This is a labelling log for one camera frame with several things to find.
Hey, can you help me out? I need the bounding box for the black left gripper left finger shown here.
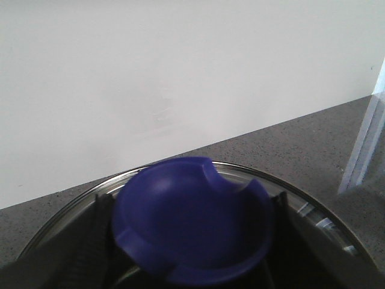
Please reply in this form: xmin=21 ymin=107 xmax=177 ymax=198
xmin=1 ymin=194 xmax=135 ymax=288

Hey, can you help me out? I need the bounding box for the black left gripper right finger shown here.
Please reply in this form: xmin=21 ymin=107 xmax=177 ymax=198
xmin=261 ymin=191 xmax=384 ymax=288

